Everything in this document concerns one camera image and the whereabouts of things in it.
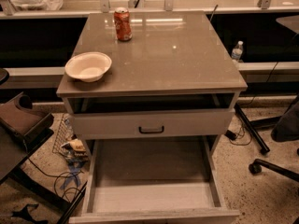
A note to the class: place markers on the grey drawer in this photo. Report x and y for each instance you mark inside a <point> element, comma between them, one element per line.
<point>153,181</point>
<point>151,124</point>

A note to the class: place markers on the grey drawer cabinet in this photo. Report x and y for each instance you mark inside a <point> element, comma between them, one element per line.
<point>175,61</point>

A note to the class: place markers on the white paper bowl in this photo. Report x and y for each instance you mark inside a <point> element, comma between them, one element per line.
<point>88,67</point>

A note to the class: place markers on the orange soda can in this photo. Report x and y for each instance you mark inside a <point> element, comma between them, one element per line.
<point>122,24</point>

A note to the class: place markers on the clear water bottle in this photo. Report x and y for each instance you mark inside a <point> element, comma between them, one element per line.
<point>237,51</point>

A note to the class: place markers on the black metal pole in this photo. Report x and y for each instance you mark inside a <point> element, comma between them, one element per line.
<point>264,147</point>

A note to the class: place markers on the black chair base leg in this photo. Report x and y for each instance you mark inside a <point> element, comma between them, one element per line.
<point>257,165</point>

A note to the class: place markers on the brown office chair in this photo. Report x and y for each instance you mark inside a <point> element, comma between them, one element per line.
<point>30,128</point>

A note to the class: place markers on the wire mesh basket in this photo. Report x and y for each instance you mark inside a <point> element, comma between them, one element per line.
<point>63,135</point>

